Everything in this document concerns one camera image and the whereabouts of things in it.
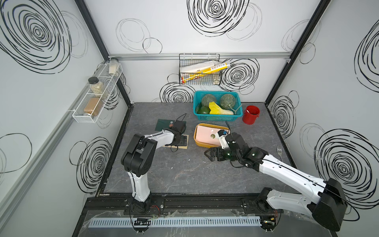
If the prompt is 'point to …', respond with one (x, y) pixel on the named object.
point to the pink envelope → (207, 134)
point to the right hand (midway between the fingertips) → (210, 153)
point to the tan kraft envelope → (180, 146)
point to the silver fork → (279, 150)
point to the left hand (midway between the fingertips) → (178, 142)
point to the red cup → (252, 112)
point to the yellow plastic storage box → (204, 144)
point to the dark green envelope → (161, 124)
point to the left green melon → (207, 98)
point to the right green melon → (227, 101)
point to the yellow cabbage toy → (215, 109)
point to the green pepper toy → (204, 109)
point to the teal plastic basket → (237, 109)
